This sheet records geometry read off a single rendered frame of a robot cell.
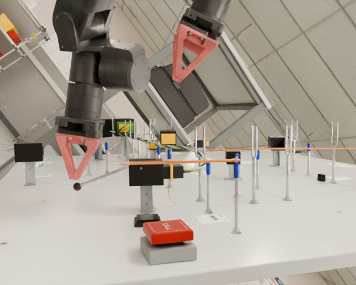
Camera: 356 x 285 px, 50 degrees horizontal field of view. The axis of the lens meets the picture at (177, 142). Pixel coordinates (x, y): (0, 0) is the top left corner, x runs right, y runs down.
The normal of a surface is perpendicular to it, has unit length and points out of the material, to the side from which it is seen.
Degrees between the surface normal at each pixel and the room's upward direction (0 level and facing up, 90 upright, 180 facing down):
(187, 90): 90
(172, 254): 90
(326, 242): 54
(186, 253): 90
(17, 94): 90
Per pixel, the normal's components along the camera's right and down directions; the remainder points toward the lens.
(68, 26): -0.44, 0.42
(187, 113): 0.29, 0.10
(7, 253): -0.01, -1.00
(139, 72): 0.90, 0.16
